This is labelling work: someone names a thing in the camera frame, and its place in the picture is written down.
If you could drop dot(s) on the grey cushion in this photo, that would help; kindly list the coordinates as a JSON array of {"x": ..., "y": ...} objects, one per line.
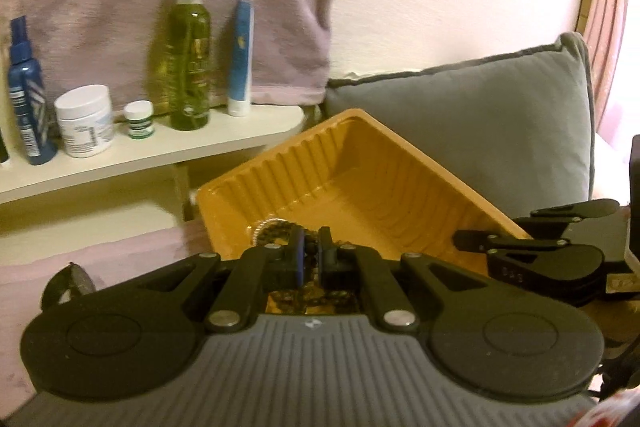
[{"x": 475, "y": 117}]

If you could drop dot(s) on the blue spray bottle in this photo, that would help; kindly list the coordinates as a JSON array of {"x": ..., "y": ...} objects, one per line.
[{"x": 30, "y": 107}]

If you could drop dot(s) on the orange plastic tray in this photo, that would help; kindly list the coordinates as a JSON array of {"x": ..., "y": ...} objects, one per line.
[{"x": 380, "y": 187}]

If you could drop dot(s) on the small green label jar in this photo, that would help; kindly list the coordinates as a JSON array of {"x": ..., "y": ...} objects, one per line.
[{"x": 139, "y": 122}]

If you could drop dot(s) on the green oil spray bottle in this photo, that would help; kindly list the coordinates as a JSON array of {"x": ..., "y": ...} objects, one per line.
[{"x": 189, "y": 67}]

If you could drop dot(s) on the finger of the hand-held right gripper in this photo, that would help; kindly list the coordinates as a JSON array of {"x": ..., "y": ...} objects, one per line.
[
  {"x": 495, "y": 241},
  {"x": 575, "y": 209}
]

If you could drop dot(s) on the lavender fleece table cloth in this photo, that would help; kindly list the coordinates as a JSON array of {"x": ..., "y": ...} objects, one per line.
[{"x": 100, "y": 257}]

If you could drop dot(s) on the white cream jar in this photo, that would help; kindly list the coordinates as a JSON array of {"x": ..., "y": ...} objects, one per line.
[{"x": 84, "y": 122}]

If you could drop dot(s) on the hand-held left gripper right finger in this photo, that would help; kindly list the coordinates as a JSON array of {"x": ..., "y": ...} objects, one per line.
[{"x": 322, "y": 257}]

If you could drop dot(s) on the pink curtain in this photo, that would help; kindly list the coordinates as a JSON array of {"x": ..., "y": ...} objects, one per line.
[{"x": 617, "y": 7}]

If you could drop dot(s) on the blue white tube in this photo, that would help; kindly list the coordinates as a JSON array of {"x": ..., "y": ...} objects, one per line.
[{"x": 241, "y": 57}]

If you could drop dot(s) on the cream shelf unit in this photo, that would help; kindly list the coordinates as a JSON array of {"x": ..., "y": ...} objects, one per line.
[{"x": 175, "y": 142}]

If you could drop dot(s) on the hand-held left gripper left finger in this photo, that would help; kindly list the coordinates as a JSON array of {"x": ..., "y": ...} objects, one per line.
[{"x": 299, "y": 257}]

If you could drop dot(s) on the black round compact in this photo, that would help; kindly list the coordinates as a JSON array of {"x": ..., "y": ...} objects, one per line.
[{"x": 67, "y": 284}]

